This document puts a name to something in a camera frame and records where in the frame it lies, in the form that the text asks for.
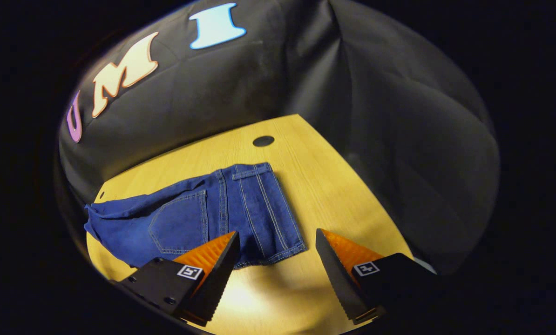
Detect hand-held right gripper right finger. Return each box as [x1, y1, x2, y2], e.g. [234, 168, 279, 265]
[315, 228, 440, 325]

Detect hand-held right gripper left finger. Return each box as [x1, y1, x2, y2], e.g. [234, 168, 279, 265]
[112, 230, 241, 327]

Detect blue denim jeans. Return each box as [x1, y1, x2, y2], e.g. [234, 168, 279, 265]
[83, 162, 307, 269]

